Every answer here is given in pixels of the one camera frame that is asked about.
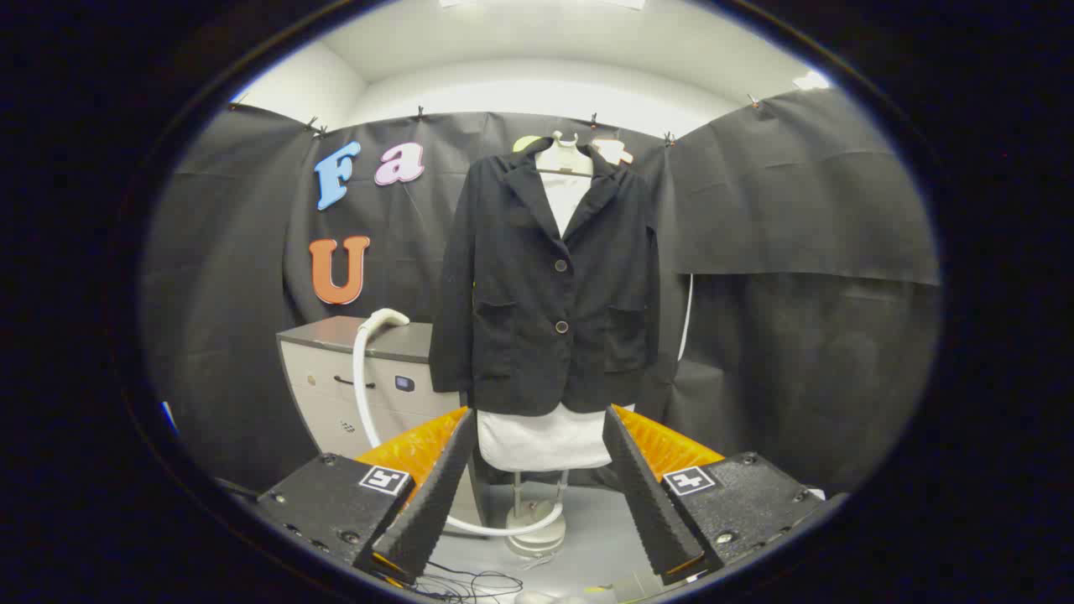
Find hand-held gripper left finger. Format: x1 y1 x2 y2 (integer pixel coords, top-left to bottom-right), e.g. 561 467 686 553
256 407 477 584

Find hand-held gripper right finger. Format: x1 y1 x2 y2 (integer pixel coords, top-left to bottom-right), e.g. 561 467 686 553
602 404 827 586

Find black button jacket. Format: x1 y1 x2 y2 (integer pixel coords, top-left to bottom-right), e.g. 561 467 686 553
429 138 661 418

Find white clothes hanger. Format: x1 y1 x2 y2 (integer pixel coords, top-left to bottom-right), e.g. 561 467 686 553
535 130 595 179

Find metal dress form stand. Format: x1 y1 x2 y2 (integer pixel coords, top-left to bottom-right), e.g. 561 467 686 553
503 470 571 559

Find white dress form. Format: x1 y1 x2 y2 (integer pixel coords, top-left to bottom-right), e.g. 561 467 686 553
477 134 635 472

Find white cabinet with grey top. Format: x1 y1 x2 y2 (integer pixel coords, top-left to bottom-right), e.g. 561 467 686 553
277 316 471 461

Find black floor cables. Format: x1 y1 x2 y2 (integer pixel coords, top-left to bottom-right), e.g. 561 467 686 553
411 562 525 601

